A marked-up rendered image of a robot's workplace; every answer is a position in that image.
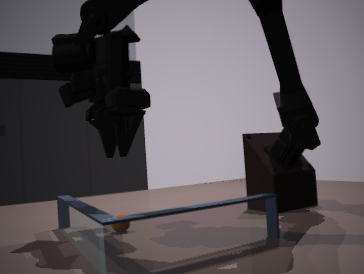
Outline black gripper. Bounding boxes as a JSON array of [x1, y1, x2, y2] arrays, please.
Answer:
[[86, 63, 151, 158]]

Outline blue-grey wall top rail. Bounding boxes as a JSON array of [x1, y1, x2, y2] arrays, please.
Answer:
[[57, 193, 280, 238]]

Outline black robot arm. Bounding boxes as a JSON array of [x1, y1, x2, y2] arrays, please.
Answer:
[[52, 0, 321, 170]]

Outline clear low walls with blue top edge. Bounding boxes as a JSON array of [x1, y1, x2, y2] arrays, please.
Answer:
[[57, 197, 278, 274]]

